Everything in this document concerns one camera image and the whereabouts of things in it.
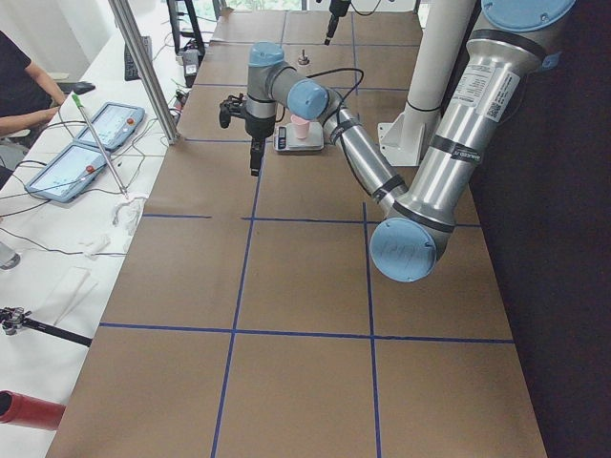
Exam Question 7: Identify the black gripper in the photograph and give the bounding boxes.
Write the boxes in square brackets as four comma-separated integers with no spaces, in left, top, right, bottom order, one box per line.
[324,0,351,46]
[244,112,276,177]

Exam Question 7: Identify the pink plastic cup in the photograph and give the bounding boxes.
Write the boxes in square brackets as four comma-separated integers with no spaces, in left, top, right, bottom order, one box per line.
[290,114,310,140]

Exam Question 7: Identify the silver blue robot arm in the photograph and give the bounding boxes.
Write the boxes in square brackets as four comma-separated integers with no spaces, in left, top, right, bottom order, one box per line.
[241,1,572,282]

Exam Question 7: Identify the white digital kitchen scale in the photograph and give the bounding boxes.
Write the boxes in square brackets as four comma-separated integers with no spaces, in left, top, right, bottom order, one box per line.
[273,122,325,155]

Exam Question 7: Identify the upper blue teach pendant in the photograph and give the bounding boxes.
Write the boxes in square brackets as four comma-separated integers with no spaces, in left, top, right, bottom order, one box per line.
[90,102,145,153]

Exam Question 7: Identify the blue teach pendant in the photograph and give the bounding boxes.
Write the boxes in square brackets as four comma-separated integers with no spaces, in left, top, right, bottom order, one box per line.
[24,143,106,203]
[90,102,145,153]

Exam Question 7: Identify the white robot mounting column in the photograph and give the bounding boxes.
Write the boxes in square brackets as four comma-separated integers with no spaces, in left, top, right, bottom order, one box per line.
[378,0,475,166]

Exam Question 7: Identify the lower blue teach pendant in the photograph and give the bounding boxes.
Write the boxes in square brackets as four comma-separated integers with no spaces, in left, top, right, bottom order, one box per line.
[24,143,106,203]

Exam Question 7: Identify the long metal rod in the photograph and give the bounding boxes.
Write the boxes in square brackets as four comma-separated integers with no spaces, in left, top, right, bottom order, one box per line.
[71,93,129,199]

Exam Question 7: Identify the person in black shirt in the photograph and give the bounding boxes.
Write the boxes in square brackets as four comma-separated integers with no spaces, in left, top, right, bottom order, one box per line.
[1,32,66,147]

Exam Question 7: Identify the black tripod leg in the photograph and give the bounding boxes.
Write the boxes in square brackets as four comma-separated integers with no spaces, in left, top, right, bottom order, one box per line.
[1,307,93,347]

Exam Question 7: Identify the red cylinder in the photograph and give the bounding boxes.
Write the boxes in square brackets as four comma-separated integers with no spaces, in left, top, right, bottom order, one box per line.
[1,390,66,430]

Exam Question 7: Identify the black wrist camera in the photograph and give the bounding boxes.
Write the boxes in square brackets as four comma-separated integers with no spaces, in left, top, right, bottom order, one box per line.
[219,93,244,129]

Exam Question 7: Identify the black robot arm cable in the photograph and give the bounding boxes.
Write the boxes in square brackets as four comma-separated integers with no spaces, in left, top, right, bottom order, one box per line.
[305,68,365,115]

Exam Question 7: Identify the aluminium frame post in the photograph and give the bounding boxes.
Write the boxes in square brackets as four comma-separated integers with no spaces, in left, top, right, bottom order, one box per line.
[109,0,179,145]

